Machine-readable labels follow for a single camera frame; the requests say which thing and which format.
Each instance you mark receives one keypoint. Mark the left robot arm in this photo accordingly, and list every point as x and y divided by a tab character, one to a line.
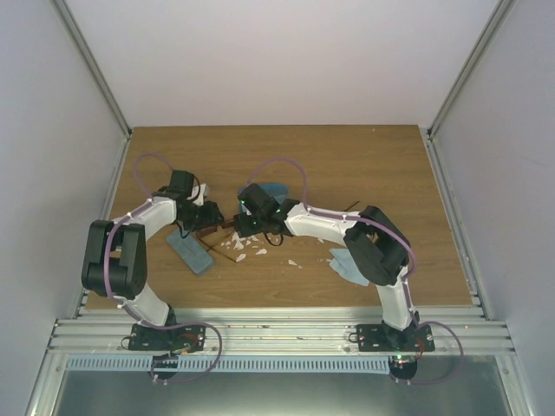
115	259

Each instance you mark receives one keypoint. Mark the grey-blue glasses case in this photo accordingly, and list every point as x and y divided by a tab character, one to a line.
191	252

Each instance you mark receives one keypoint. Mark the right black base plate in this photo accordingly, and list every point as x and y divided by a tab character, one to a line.
383	338

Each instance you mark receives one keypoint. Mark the blue translucent glasses case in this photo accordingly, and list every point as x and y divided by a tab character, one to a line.
276	190

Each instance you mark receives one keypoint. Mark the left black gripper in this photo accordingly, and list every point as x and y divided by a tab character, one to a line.
211	218

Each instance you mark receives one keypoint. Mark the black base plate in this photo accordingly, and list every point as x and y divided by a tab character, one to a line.
181	340
383	338

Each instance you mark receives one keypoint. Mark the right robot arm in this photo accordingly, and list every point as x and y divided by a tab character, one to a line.
381	254

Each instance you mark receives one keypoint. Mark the light blue crumpled cloth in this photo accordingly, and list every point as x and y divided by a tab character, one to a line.
344	265

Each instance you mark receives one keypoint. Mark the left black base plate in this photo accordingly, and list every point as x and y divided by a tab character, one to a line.
181	340

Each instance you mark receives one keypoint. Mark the brown frame sunglasses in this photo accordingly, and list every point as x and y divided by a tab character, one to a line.
213	238

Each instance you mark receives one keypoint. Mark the slotted grey cable duct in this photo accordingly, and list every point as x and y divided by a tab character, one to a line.
232	364

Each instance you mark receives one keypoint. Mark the black round sunglasses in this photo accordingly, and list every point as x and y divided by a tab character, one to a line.
352	206

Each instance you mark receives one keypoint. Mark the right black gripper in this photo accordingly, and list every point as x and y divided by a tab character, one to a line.
244	229

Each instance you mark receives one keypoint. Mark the aluminium rail frame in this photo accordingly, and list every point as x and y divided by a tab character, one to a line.
286	331

